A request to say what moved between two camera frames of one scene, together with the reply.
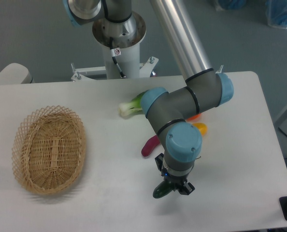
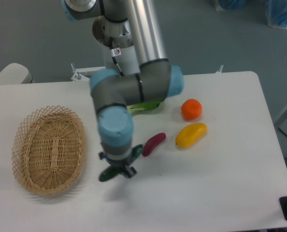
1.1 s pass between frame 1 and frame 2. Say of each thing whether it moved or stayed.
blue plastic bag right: stayed
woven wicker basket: stayed
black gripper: moved
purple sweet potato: stayed
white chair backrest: stayed
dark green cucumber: moved
